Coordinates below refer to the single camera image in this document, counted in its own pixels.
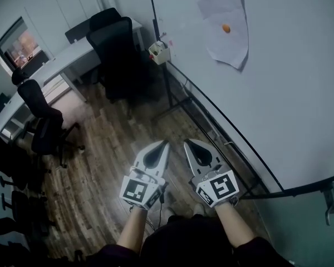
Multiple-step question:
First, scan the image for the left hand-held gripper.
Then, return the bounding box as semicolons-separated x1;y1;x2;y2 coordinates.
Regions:
119;140;171;211

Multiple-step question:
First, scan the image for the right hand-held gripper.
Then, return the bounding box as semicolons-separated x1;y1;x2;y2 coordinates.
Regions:
183;139;239;207

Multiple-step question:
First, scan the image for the small white marker tray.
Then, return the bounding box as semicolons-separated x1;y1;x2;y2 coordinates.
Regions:
148;40;171;66

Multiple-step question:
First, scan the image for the person's right forearm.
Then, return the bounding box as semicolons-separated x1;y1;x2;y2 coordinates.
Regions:
214;201;256;250

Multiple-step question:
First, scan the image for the person's left forearm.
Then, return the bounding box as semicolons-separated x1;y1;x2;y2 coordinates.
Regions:
116;206;156;257

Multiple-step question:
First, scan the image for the large white whiteboard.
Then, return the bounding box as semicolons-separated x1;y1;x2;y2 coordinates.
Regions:
147;0;334;199

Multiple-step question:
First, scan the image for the person's dark clothing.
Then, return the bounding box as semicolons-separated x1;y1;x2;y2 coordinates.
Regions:
86;214;296;267

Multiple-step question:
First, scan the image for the black mesh office chair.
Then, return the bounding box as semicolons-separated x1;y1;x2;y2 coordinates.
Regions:
86;7;162;105

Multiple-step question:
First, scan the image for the white paper sheet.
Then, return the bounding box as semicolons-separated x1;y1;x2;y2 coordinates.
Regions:
194;0;250;71

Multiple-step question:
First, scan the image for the white drawer cabinet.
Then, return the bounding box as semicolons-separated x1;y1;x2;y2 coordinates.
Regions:
41;73;87;108

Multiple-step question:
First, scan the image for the white office desk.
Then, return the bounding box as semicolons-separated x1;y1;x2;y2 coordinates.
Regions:
0;18;144;141

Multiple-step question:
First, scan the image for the window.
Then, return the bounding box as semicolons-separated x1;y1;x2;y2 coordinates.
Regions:
0;17;50;69

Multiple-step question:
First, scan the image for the black cable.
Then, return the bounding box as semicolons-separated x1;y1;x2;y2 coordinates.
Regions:
155;184;168;230

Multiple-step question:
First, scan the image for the metal door handle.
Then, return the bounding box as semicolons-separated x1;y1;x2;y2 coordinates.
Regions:
321;182;334;226

